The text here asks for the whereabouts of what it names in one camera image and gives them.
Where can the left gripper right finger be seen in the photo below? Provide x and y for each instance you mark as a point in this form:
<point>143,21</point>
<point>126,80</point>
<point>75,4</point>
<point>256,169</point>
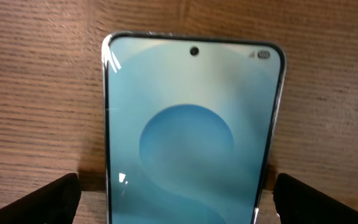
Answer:
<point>298,203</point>

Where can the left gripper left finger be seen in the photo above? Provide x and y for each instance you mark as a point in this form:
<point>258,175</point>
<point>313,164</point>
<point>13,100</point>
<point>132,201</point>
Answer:
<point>55,203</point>

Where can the turquoise screen Galaxy smartphone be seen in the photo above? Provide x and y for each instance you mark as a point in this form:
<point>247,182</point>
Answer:
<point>188,123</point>

